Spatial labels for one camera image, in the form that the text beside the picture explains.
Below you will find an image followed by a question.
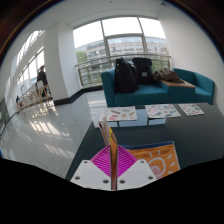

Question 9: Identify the large black backpack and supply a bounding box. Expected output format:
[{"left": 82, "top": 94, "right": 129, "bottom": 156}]
[{"left": 114, "top": 57, "right": 140, "bottom": 95}]

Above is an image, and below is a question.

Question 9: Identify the black backpack with label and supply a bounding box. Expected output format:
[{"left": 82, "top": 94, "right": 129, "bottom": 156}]
[{"left": 131, "top": 57, "right": 156, "bottom": 86}]

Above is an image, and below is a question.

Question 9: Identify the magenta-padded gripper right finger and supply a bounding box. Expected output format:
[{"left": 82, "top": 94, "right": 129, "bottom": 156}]
[{"left": 116, "top": 144, "right": 158, "bottom": 192}]

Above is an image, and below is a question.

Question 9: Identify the person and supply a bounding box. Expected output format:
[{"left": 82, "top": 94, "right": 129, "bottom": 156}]
[{"left": 35, "top": 65, "right": 50, "bottom": 98}]

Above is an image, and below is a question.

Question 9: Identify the wooden railing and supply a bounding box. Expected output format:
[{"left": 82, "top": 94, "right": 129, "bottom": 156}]
[{"left": 15, "top": 84, "right": 55, "bottom": 110}]

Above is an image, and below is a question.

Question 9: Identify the metal window railing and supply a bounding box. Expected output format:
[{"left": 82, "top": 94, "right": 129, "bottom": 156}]
[{"left": 74, "top": 53, "right": 173, "bottom": 88}]

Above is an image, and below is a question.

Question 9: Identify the teal sofa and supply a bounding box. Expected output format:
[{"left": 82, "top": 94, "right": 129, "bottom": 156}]
[{"left": 100, "top": 66, "right": 170, "bottom": 108}]

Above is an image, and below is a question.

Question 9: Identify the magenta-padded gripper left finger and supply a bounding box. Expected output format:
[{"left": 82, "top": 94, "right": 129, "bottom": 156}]
[{"left": 70, "top": 144, "right": 112, "bottom": 192}]

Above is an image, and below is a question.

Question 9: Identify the printed sticker sheet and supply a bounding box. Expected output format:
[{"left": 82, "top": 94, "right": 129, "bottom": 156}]
[
  {"left": 177, "top": 103, "right": 206, "bottom": 117},
  {"left": 98, "top": 105, "right": 139, "bottom": 123},
  {"left": 144, "top": 103, "right": 182, "bottom": 120}
]

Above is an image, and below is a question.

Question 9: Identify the brown jacket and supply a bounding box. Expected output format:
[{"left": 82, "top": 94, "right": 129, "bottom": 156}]
[{"left": 153, "top": 68, "right": 185, "bottom": 85}]

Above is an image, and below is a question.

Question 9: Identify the wooden-topped teal side table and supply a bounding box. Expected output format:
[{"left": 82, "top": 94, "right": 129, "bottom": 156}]
[{"left": 160, "top": 79, "right": 197, "bottom": 105}]

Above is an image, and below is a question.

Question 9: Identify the orange pink sun-print towel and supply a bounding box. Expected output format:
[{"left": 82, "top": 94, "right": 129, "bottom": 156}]
[{"left": 97, "top": 116, "right": 181, "bottom": 191}]

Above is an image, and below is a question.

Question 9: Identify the teal armchair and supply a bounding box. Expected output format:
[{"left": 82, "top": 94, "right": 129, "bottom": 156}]
[{"left": 173, "top": 68, "right": 216, "bottom": 106}]

